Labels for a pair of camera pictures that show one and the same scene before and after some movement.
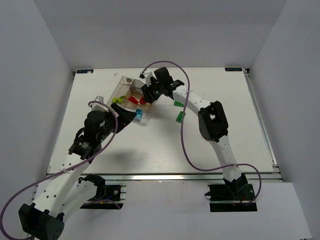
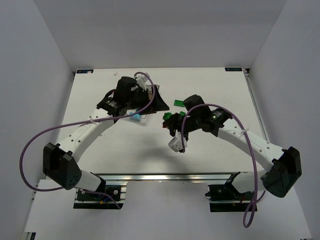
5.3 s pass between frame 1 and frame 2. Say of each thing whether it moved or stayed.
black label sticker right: stayed
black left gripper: moved
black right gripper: moved
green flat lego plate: stayed
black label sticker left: stayed
